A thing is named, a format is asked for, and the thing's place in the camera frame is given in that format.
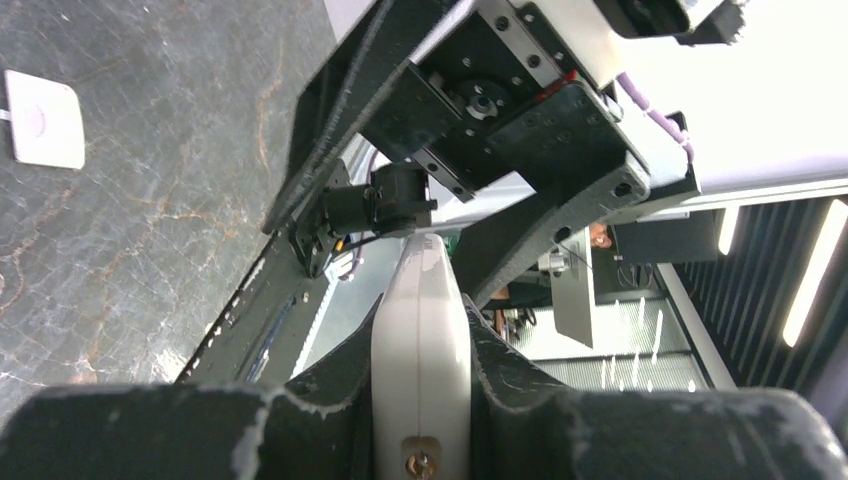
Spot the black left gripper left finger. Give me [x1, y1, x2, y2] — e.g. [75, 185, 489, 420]
[1, 314, 374, 479]

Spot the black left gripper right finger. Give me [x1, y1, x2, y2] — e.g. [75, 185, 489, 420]
[462, 299, 847, 479]

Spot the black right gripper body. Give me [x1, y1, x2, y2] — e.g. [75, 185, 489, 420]
[361, 1, 650, 202]

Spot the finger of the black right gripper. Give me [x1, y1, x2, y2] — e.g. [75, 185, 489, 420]
[452, 158, 650, 306]
[262, 0, 455, 234]

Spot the white remote control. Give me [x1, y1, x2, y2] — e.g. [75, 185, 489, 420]
[370, 233, 471, 479]

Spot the white battery cover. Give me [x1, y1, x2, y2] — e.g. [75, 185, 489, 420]
[1, 69, 85, 170]

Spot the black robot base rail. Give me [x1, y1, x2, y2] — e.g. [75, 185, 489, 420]
[173, 158, 439, 387]

